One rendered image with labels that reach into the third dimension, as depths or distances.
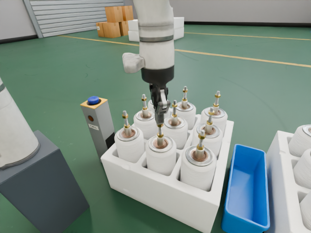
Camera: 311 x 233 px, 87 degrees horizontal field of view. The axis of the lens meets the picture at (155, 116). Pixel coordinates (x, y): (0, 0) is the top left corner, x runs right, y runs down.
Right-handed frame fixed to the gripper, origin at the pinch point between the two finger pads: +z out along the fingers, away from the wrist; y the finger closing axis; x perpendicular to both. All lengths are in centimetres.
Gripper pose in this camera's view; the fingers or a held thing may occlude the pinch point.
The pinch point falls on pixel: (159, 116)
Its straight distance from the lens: 44.7
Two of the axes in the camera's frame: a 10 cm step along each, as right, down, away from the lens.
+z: 0.5, 8.3, 5.6
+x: -9.8, 1.6, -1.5
